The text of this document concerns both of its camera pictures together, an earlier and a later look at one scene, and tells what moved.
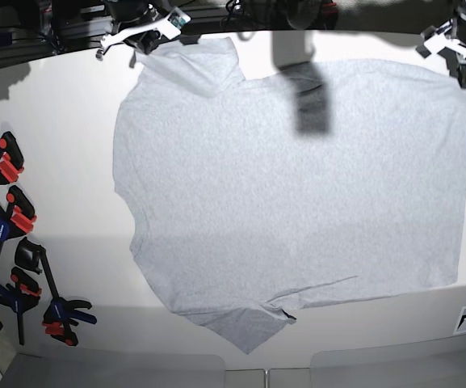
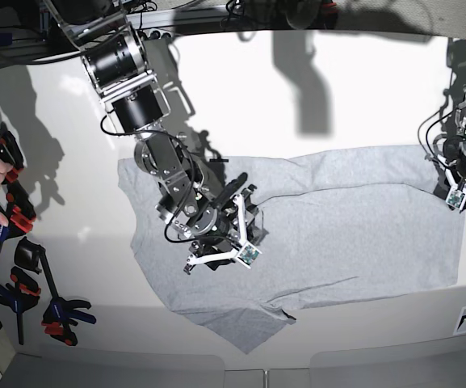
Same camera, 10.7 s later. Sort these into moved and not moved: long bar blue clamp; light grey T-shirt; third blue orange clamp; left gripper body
Moved: left gripper body; light grey T-shirt
Not moved: third blue orange clamp; long bar blue clamp
